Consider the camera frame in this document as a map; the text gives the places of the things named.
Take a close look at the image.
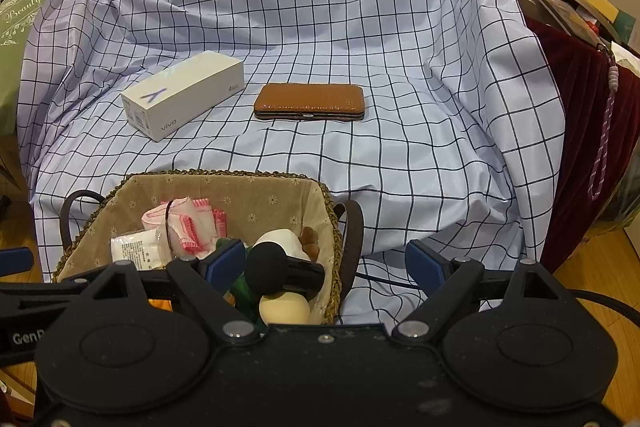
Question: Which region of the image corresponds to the yellow card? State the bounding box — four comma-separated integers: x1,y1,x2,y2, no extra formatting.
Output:
577,0,621,22

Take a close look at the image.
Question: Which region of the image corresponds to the white tissue packet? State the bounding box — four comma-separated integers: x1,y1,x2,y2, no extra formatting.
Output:
110,228,173,270

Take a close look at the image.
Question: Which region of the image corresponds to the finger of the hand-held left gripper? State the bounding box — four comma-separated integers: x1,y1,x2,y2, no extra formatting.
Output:
0,279,101,314
0,247,35,279

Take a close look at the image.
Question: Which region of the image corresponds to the dark red velvet cloth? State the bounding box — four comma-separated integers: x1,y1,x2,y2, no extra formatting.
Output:
522,17,640,275

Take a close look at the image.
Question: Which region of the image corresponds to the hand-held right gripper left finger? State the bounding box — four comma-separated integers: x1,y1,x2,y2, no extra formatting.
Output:
85,239,257,342

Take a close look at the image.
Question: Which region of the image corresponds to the green and white radish plush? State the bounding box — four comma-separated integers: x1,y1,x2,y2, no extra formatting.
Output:
227,228,308,323

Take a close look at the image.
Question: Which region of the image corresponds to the brown leather case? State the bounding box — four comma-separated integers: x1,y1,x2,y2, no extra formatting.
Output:
253,83,366,122

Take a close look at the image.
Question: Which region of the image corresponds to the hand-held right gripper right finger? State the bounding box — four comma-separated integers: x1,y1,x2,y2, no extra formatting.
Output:
390,239,561,342

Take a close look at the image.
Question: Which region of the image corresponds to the purple beaded strap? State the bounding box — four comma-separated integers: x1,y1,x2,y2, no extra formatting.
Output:
587,44,621,202

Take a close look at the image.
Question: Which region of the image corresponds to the green printed cloth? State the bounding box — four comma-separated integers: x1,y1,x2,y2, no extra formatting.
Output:
0,0,61,138

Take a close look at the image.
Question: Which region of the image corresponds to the pink and white towel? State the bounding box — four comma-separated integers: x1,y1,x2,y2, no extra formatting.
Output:
141,198,229,258

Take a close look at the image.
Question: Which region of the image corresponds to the checked white sheet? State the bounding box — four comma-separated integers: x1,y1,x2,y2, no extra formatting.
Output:
15,0,568,333

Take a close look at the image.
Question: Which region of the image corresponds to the beige makeup sponge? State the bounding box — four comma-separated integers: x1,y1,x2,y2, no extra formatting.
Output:
259,293,309,326

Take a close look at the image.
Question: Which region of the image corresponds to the black cable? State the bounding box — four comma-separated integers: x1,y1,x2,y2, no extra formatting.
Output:
565,288,640,324

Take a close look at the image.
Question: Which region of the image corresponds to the woven basket with fabric lining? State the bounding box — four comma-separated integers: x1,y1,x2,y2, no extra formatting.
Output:
51,169,365,327

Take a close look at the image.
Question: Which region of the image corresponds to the white phone box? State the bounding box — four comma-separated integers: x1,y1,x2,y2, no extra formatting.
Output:
121,50,246,142

